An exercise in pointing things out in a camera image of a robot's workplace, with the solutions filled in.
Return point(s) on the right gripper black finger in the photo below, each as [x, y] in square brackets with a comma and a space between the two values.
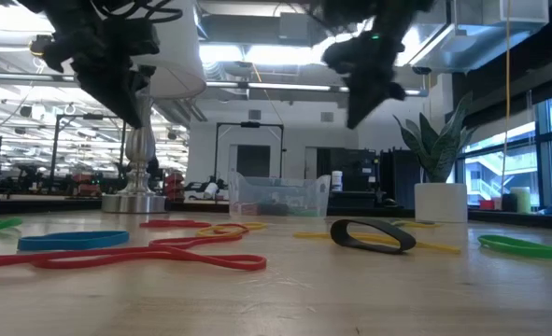
[371, 99]
[355, 105]

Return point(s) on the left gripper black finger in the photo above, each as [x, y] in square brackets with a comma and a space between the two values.
[137, 88]
[105, 86]

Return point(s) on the wide black rubber band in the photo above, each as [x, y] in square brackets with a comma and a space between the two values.
[404, 243]
[275, 210]

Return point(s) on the yellow rubber band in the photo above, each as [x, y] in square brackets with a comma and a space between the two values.
[425, 226]
[210, 232]
[443, 248]

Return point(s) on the red rubber band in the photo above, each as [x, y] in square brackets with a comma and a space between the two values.
[238, 263]
[187, 242]
[173, 224]

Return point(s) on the blue rubber band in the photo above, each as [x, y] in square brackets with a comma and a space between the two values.
[32, 243]

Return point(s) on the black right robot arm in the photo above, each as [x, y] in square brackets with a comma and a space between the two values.
[397, 14]

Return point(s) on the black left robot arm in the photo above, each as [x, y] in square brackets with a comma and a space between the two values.
[70, 9]

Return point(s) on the clear plastic bin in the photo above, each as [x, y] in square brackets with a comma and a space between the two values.
[280, 186]

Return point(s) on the table lamp with white shade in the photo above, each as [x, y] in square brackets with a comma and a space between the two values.
[137, 149]

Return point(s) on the long ceiling light bar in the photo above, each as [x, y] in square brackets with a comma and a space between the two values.
[294, 87]

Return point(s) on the black equipment shelf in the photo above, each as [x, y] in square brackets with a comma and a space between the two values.
[350, 168]

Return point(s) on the white canister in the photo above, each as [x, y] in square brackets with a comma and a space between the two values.
[336, 182]

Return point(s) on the black cabinet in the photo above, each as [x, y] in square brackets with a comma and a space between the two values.
[399, 177]

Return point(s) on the grey ceiling box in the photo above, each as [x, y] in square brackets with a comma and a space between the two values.
[294, 25]

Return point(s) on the red equipment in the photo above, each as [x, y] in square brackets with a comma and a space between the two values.
[175, 186]

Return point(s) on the snake plant in white pot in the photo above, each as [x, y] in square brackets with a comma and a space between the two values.
[439, 203]

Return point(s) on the white and black device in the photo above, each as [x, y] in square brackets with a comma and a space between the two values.
[210, 190]

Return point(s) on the red box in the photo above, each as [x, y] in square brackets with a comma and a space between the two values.
[488, 205]

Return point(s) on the black cup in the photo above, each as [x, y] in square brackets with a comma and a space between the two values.
[508, 204]

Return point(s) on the pale green cylinder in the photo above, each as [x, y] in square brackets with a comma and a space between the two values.
[520, 200]

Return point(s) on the black frame stand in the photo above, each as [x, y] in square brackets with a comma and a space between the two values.
[250, 124]
[70, 116]

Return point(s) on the black ceiling dome camera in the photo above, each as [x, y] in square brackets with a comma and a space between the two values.
[36, 46]

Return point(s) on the black aluminium frame rail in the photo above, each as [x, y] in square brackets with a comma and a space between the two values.
[373, 211]
[537, 221]

